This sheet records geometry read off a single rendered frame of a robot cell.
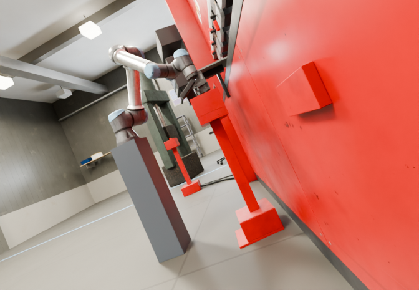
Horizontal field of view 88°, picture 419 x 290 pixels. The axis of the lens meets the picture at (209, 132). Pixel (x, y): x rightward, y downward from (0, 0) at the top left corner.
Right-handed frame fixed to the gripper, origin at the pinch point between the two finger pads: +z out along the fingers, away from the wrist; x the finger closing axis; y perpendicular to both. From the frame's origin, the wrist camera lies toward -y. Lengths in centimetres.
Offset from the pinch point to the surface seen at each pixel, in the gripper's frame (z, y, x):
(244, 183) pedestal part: 45.1, -1.6, 2.0
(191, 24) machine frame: -101, 35, 108
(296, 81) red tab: 14, 11, -83
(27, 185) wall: -172, -712, 731
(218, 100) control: -0.4, 7.4, -5.0
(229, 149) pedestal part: 25.2, 0.5, 2.0
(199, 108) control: -1.7, -3.1, -5.0
